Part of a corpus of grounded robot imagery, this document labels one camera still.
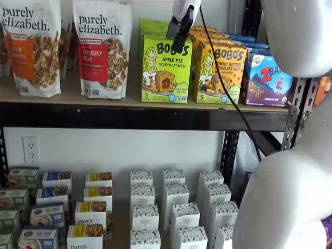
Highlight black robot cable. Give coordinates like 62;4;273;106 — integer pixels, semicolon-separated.
199;4;262;162

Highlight purple snack box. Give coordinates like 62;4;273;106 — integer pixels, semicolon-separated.
321;216;332;234
244;170;254;188

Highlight black shelf beam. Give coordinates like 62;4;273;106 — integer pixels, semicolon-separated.
0;101;290;131

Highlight white wall outlet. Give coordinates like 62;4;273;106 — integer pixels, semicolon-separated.
22;136;40;164

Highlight red label granola bag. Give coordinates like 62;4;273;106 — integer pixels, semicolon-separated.
72;0;133;100

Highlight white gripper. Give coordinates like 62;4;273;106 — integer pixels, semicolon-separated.
166;0;202;53

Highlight blue purple Zbar box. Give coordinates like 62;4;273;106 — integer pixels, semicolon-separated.
225;33;256;44
243;52;295;108
242;42;271;50
246;48;276;57

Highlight orange label granola bag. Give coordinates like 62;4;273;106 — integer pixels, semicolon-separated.
0;0;62;98

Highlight perforated metal shelf upright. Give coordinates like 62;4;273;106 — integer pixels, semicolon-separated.
281;76;321;151

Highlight white granola bag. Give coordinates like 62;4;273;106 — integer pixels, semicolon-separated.
58;19;80;80
0;25;11;77

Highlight black perforated shelf upright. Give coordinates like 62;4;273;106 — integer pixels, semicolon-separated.
222;0;263;188
0;127;8;188

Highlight blue label food box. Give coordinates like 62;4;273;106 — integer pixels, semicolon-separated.
17;228;59;249
41;171;73;193
36;186;70;209
30;203;66;229

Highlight orange snack box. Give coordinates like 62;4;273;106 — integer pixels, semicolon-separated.
312;76;332;107

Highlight green label food box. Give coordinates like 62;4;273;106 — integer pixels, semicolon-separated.
0;232;14;249
7;166;40;189
0;188;30;211
0;209;21;233

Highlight black diagonal shelf brace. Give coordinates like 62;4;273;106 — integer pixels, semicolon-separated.
240;131;283;157

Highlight white patterned pastry box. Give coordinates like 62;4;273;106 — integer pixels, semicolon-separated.
161;168;186;186
129;170;154;188
215;225;236;249
177;226;209;249
169;202;201;234
198;170;225;206
130;229;162;249
132;204;160;232
204;184;232;209
130;184;156;209
163;183;190;229
210;201;240;234

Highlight yellow label granola box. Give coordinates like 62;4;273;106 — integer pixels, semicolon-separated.
66;224;105;249
83;186;113;209
85;171;113;189
75;201;108;229

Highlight yellow Bobo's peanut butter box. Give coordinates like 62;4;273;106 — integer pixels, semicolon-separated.
191;40;248;105
191;35;232;44
189;30;227;39
190;25;217;34

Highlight wooden shelf board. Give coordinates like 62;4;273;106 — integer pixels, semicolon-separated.
0;67;320;114

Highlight green Bobo's apple pie box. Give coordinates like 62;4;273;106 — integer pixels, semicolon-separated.
141;33;193;103
140;24;170;32
141;29;170;37
139;18;172;27

